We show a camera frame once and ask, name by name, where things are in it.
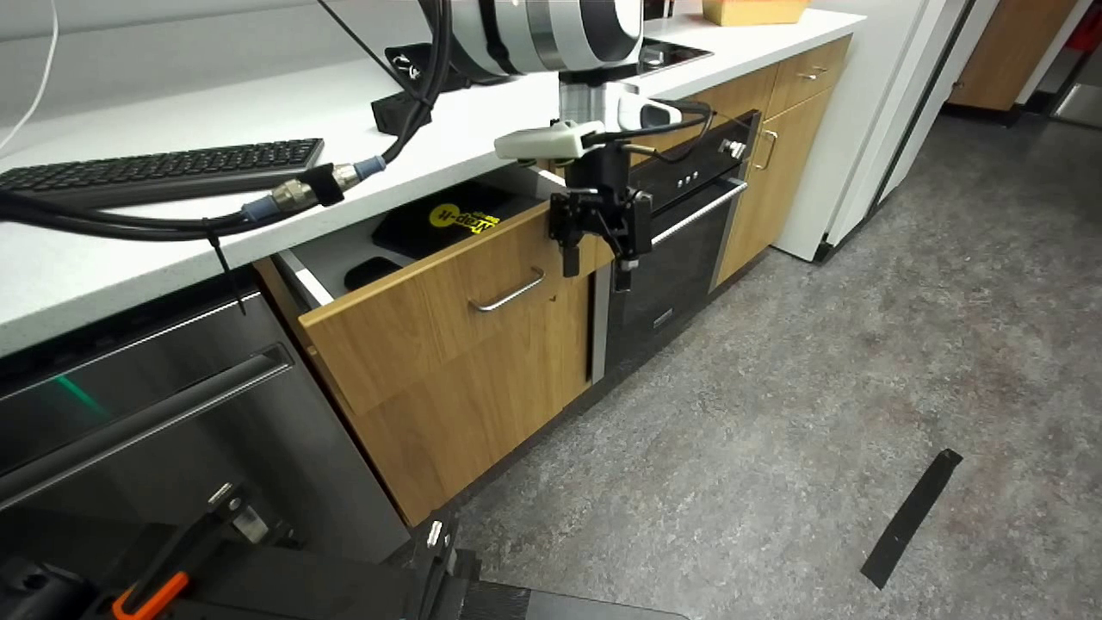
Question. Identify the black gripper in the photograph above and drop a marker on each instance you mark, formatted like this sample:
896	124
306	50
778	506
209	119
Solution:
600	200

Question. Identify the wooden front drawer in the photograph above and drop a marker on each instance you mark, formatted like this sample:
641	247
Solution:
432	390

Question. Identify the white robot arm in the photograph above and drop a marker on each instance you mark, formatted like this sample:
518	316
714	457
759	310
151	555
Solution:
523	22

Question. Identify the black tray in drawer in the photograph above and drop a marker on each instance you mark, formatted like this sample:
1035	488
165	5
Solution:
408	229

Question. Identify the black built-in oven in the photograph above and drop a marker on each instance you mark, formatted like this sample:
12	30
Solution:
692	196

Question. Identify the wooden cabinet right of oven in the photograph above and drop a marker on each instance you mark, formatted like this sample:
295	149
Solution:
791	103

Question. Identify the wooden box on counter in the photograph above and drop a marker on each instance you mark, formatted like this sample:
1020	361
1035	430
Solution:
752	13

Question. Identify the white refrigerator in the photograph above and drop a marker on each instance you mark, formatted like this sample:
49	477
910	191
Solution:
896	70

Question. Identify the black keyboard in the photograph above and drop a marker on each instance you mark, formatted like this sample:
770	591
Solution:
168	175

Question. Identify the long black floor tape strip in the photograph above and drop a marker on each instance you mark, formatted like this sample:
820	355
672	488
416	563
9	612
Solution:
907	517

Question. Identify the stainless steel dishwasher front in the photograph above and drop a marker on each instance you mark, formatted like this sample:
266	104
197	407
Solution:
143	415

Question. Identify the left orange black clamp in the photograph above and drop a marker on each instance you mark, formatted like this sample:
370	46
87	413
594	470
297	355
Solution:
228	517

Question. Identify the silver drawer handle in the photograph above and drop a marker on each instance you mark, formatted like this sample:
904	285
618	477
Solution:
537	282

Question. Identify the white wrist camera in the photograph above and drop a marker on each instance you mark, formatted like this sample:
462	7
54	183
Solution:
588	119

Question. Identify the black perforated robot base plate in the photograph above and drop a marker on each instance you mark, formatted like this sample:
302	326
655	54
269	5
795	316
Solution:
269	583

